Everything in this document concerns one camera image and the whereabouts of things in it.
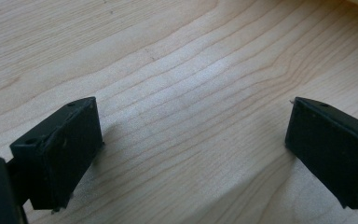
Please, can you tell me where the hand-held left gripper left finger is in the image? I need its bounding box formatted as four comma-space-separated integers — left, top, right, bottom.
6, 96, 105, 215

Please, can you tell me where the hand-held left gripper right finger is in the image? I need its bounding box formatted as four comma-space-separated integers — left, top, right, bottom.
284, 96, 358, 210

